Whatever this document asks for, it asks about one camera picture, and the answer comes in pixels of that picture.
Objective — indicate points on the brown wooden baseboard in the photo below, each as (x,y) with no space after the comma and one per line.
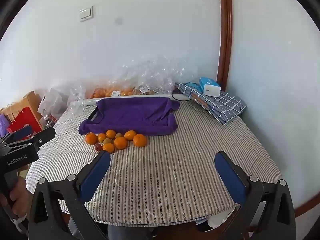
(308,207)

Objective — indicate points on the brown paper bag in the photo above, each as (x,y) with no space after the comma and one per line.
(12,112)

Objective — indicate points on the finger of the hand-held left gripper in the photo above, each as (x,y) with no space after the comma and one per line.
(22,133)
(45,135)

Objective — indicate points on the brown cardboard box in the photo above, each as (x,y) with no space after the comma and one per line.
(33,102)

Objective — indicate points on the clear bag of brown fruits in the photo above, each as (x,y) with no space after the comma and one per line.
(146,90)

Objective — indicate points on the clear bag of oranges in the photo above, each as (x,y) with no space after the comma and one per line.
(110,92)

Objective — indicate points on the purple towel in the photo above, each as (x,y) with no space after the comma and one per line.
(132,115)

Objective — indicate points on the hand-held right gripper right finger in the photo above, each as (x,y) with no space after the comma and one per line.
(228,177)

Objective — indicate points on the brown wooden door frame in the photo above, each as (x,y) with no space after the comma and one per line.
(225,30)

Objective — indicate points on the small crumpled clear plastic bag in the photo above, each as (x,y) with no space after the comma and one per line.
(76,97)

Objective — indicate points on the white light switch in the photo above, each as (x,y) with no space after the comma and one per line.
(86,13)

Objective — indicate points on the small red fruit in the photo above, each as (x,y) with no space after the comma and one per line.
(98,147)

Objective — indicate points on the large crumpled clear plastic bag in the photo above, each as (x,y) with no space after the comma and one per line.
(160,72)

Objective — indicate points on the white plastic bag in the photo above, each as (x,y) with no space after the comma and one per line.
(51,102)

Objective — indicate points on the white container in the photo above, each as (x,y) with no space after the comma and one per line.
(220,220)

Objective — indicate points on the striped grey quilt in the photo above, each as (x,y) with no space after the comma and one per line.
(175,167)

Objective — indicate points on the blue and white tissue pack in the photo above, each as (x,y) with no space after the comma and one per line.
(211,88)

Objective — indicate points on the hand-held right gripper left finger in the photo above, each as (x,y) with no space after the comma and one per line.
(96,177)

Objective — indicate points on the small green-brown fruit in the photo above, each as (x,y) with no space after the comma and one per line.
(118,135)
(107,141)

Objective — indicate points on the person's left hand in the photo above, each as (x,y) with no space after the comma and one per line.
(20,195)

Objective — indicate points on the red gift bag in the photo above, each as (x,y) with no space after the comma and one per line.
(26,122)

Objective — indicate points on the folded blue plaid cloth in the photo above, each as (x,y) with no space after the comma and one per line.
(225,105)

